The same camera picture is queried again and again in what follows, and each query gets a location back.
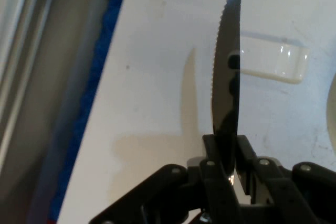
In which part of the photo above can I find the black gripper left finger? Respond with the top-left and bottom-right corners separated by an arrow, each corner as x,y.
88,134 -> 242,224

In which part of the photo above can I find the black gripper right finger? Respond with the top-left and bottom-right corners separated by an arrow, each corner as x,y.
235,134 -> 336,224

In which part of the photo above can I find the silver serrated table knife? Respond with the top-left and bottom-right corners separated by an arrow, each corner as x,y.
211,0 -> 244,187

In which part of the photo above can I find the white ceramic cutlery rest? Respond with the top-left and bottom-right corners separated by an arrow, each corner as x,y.
239,30 -> 310,85

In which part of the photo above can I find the blue table edge strip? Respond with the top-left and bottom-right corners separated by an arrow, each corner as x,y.
26,0 -> 132,224

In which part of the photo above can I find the aluminium wall rail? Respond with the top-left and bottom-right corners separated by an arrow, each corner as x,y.
0,0 -> 64,172

